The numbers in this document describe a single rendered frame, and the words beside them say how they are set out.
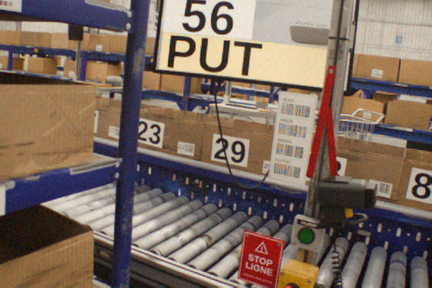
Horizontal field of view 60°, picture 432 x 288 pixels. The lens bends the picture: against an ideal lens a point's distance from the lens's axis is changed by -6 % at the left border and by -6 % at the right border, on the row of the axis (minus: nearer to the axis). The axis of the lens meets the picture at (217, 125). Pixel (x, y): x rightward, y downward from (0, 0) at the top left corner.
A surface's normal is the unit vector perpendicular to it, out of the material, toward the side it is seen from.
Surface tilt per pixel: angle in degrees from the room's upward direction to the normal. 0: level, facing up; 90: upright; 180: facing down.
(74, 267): 90
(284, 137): 90
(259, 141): 90
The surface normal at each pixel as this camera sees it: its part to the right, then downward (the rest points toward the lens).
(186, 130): -0.45, 0.09
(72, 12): 0.88, 0.16
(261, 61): -0.11, 0.06
